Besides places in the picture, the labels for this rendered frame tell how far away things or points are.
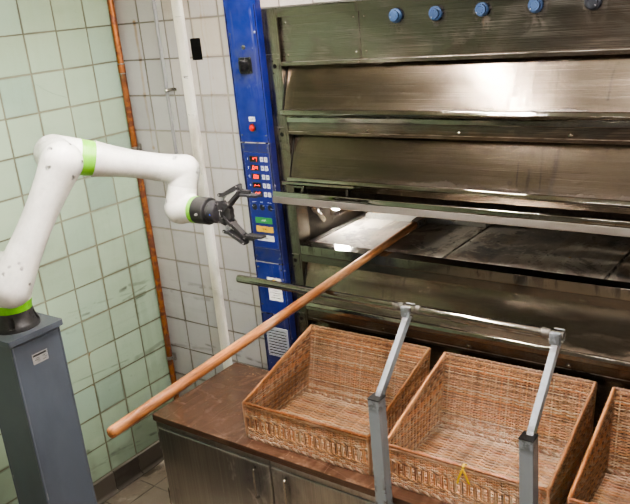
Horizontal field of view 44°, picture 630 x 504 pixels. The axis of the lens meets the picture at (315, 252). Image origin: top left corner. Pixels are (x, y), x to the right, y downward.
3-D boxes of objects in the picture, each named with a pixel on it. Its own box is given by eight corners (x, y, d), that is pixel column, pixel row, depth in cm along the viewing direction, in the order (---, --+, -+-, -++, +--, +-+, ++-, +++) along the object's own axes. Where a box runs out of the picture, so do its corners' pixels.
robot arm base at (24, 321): (-36, 324, 257) (-40, 308, 255) (3, 308, 269) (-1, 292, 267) (10, 338, 243) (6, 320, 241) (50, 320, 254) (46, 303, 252)
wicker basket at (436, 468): (446, 415, 293) (443, 349, 284) (598, 453, 261) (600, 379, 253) (381, 484, 256) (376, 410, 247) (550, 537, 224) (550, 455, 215)
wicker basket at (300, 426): (316, 382, 328) (310, 322, 319) (437, 411, 296) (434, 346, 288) (243, 438, 291) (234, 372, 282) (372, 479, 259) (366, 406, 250)
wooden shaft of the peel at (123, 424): (114, 441, 184) (112, 430, 183) (105, 438, 185) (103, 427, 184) (417, 228, 319) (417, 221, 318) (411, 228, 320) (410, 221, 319)
